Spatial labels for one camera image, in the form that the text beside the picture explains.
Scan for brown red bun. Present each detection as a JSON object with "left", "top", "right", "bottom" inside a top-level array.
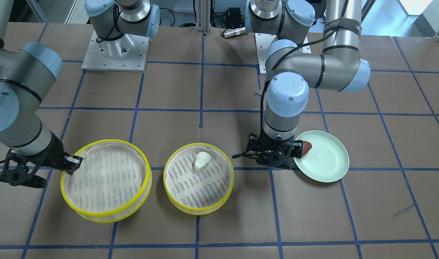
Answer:
[{"left": 302, "top": 141, "right": 313, "bottom": 157}]

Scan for yellow bamboo steamer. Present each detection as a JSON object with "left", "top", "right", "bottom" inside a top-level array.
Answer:
[
  {"left": 163, "top": 143, "right": 235, "bottom": 216},
  {"left": 60, "top": 139, "right": 153, "bottom": 223}
]

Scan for light green plate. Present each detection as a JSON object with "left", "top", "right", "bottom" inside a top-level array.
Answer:
[{"left": 294, "top": 131, "right": 349, "bottom": 183}]

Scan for white steamed bun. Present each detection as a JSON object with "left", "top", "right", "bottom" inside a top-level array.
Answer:
[{"left": 194, "top": 151, "right": 212, "bottom": 171}]

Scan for black device box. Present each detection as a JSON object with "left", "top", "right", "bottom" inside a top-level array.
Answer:
[{"left": 225, "top": 7, "right": 241, "bottom": 24}]

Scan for aluminium frame post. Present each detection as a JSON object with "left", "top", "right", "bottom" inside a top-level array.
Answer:
[{"left": 194, "top": 0, "right": 212, "bottom": 35}]

